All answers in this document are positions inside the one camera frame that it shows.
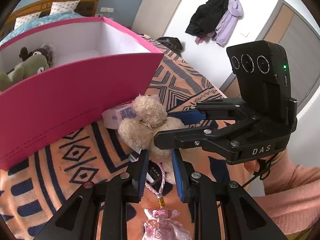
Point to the grey raccoon plush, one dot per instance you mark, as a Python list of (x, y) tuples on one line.
[(46, 50)]

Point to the wall power socket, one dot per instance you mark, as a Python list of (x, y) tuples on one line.
[(106, 9)]

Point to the cream fluffy teddy bear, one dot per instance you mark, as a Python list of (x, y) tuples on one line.
[(138, 133)]

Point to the black hanging jacket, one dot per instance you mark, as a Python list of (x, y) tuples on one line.
[(206, 17)]

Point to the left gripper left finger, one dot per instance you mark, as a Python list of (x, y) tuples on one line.
[(99, 208)]

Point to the black bag on bed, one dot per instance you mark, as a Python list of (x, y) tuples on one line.
[(171, 42)]

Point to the blue floral duvet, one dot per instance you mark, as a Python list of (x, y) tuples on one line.
[(40, 21)]

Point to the white tissue packet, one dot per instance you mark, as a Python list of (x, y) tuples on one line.
[(117, 114)]

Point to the lilac hanging hoodie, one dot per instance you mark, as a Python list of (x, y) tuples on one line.
[(227, 24)]

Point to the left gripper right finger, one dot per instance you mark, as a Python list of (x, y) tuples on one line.
[(221, 210)]

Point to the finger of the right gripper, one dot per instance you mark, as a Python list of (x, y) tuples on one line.
[(189, 117), (190, 137)]

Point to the pink storage box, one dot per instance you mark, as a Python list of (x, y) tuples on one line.
[(98, 64)]

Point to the right hand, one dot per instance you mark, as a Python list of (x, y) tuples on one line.
[(252, 166)]

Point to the wooden headboard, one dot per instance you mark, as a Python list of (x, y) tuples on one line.
[(84, 7)]

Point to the orange patterned blanket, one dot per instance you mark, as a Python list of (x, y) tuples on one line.
[(34, 189)]

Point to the pink sweater right forearm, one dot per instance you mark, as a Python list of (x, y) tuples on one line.
[(291, 197)]

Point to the green frog plush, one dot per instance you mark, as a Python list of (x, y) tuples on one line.
[(35, 64)]

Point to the pink satin sachet pouch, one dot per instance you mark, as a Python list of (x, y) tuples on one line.
[(161, 223)]

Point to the right white patterned pillow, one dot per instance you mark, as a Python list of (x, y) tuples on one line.
[(59, 7)]

